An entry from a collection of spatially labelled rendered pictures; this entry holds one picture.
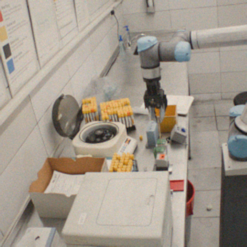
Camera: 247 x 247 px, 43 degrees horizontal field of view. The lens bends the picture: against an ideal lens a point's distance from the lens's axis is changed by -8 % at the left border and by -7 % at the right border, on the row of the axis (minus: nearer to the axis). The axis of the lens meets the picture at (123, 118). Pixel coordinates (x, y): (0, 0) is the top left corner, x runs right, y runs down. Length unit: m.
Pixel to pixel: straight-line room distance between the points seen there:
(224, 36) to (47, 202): 0.95
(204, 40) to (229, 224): 0.93
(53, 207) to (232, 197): 0.82
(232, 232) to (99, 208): 0.98
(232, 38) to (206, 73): 2.64
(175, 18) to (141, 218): 3.00
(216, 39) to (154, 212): 0.69
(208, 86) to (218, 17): 0.84
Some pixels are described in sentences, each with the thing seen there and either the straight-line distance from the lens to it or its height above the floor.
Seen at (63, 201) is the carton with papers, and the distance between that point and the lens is 1.31.
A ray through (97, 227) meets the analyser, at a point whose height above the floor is 1.17.
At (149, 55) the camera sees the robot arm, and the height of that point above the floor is 1.44.
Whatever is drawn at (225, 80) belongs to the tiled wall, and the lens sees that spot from 3.94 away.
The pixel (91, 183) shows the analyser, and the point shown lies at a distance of 1.04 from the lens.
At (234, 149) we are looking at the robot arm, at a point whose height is 1.07.
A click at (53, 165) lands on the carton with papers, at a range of 1.52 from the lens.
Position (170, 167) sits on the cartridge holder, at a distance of 1.51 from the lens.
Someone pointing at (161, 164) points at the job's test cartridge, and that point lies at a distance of 1.48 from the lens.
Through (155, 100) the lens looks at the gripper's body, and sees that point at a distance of 1.26.
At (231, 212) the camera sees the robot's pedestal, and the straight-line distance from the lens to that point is 1.67.
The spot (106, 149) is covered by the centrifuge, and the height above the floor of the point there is 0.98.
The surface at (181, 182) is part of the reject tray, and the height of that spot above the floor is 0.88.
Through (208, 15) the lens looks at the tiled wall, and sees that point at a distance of 3.68.
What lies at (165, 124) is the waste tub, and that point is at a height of 0.93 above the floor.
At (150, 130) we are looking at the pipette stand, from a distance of 1.63.
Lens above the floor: 1.82
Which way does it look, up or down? 28 degrees down
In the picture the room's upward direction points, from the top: 10 degrees counter-clockwise
